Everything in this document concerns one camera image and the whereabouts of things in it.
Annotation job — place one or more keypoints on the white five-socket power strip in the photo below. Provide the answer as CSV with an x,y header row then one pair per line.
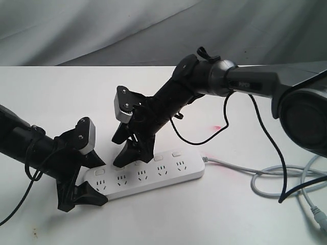
x,y
165,169

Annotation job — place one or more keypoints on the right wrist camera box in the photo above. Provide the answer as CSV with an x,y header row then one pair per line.
x,y
123,104

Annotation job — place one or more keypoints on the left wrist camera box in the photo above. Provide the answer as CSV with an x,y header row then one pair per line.
x,y
84,136

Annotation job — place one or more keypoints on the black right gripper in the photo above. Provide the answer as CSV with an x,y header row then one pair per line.
x,y
150,113

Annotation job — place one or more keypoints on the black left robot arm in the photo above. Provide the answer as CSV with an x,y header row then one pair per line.
x,y
27,144

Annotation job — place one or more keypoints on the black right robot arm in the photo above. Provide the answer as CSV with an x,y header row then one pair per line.
x,y
297,92

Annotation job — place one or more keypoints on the grey backdrop cloth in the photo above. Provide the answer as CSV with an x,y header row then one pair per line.
x,y
140,33

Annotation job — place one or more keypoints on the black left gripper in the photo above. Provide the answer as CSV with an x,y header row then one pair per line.
x,y
67,164

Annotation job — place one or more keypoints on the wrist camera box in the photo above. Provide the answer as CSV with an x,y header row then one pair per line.
x,y
123,104
84,136

